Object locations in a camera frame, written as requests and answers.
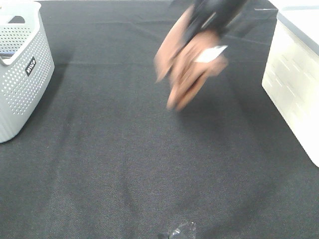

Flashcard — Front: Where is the clear crumpled plastic piece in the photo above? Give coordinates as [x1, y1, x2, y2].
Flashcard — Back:
[168, 222, 196, 239]

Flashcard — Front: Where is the brown towel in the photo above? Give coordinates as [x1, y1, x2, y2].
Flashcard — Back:
[154, 5, 228, 111]

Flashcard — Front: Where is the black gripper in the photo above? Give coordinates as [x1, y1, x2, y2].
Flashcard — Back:
[182, 0, 247, 45]

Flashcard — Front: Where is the black table cloth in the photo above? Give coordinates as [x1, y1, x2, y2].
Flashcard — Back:
[0, 0, 319, 239]

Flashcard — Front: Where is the grey perforated plastic basket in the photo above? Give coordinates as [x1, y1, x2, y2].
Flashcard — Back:
[0, 0, 55, 142]

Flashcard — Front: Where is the white storage box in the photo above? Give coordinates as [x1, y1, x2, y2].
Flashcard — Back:
[262, 2, 319, 165]

